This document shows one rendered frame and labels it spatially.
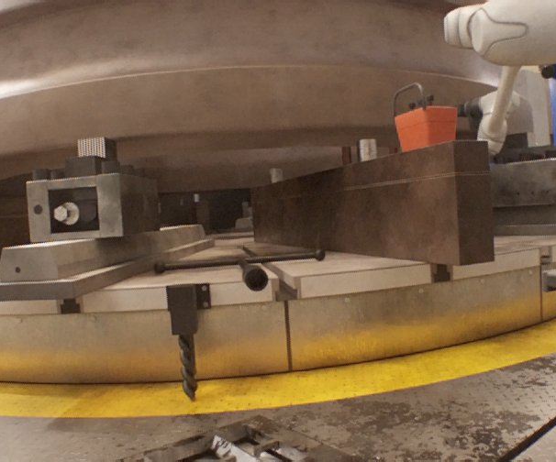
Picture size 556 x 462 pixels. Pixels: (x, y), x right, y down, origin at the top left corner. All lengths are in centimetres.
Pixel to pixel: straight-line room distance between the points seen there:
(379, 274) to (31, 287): 104
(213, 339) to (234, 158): 518
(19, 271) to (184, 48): 125
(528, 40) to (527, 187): 161
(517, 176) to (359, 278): 133
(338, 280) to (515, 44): 86
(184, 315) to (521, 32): 106
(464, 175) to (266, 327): 76
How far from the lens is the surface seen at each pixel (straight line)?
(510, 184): 277
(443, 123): 176
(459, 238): 160
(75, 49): 254
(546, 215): 280
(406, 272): 173
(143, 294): 161
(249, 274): 144
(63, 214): 188
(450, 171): 161
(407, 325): 179
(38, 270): 155
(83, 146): 206
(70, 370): 178
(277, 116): 215
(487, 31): 121
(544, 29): 121
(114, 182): 180
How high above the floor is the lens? 51
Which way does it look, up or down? 2 degrees down
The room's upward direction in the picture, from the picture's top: 4 degrees counter-clockwise
